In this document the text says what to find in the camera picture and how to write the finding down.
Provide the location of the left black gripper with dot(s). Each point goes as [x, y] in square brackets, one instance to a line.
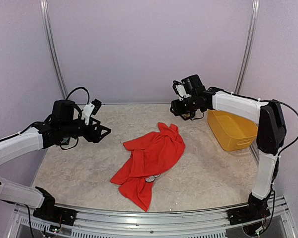
[96, 137]

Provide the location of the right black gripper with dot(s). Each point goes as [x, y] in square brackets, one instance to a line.
[177, 110]

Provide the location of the red t-shirt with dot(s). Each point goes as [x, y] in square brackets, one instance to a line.
[151, 155]

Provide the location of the yellow plastic basket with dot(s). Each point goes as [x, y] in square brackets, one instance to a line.
[232, 132]

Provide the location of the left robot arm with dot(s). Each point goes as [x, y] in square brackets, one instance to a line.
[67, 120]

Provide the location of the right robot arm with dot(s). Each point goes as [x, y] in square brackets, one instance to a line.
[192, 96]

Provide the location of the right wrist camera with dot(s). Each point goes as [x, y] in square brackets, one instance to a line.
[179, 89]

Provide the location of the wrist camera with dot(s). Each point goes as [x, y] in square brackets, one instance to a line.
[90, 109]
[179, 89]

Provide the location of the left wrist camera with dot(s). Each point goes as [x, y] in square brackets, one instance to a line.
[90, 109]

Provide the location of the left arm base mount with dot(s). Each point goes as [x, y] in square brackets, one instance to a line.
[60, 215]

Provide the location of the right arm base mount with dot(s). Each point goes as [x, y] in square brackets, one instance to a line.
[244, 214]

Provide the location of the right aluminium frame post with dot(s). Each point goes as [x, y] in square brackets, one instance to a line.
[248, 46]

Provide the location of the aluminium frame post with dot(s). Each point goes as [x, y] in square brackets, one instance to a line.
[248, 46]
[52, 48]

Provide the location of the front aluminium rail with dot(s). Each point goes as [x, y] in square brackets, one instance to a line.
[97, 223]

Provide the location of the left aluminium frame post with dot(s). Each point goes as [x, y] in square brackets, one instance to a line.
[52, 48]

